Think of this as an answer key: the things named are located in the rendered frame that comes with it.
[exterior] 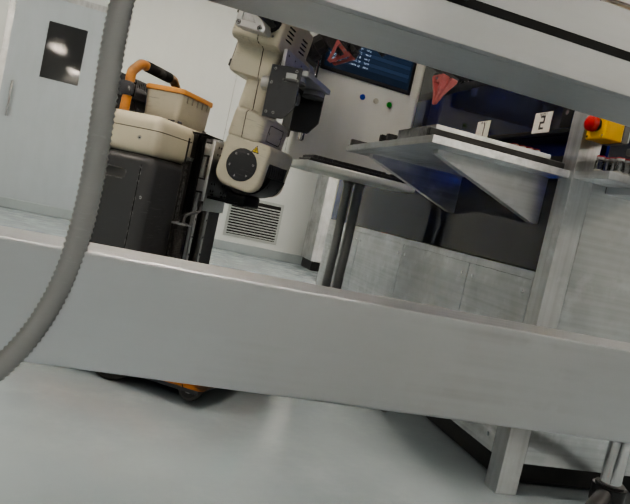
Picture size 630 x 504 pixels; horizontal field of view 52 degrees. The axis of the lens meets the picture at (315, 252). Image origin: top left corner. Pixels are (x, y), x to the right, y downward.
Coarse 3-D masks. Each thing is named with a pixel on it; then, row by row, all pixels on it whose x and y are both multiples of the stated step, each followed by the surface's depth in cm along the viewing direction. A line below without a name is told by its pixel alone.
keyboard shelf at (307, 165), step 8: (296, 160) 239; (304, 160) 230; (304, 168) 237; (312, 168) 230; (320, 168) 230; (328, 168) 231; (336, 168) 232; (328, 176) 260; (336, 176) 242; (344, 176) 234; (352, 176) 235; (360, 176) 236; (368, 176) 237; (368, 184) 249; (376, 184) 239; (384, 184) 240; (392, 184) 241; (400, 184) 242; (408, 192) 244
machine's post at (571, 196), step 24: (576, 120) 172; (576, 144) 170; (600, 144) 170; (576, 168) 169; (576, 192) 170; (552, 216) 174; (576, 216) 170; (552, 240) 172; (576, 240) 171; (552, 264) 170; (552, 288) 171; (528, 312) 175; (552, 312) 172; (504, 432) 175; (528, 432) 175; (504, 456) 174; (504, 480) 174
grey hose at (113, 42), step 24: (120, 0) 62; (120, 24) 62; (120, 48) 62; (120, 72) 63; (96, 96) 62; (96, 120) 62; (96, 144) 62; (96, 168) 63; (96, 192) 63; (72, 216) 63; (72, 240) 63; (72, 264) 63; (48, 288) 63; (48, 312) 63; (24, 336) 63; (0, 360) 62
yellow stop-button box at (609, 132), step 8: (600, 120) 161; (600, 128) 161; (608, 128) 159; (616, 128) 160; (624, 128) 161; (592, 136) 163; (600, 136) 160; (608, 136) 159; (616, 136) 160; (624, 136) 161; (608, 144) 165; (616, 144) 163; (624, 144) 161
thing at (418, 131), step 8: (416, 128) 177; (424, 128) 172; (440, 128) 165; (448, 128) 165; (400, 136) 187; (408, 136) 181; (472, 136) 167; (480, 136) 168; (496, 144) 169; (504, 144) 170; (512, 144) 170; (528, 152) 172; (536, 152) 172
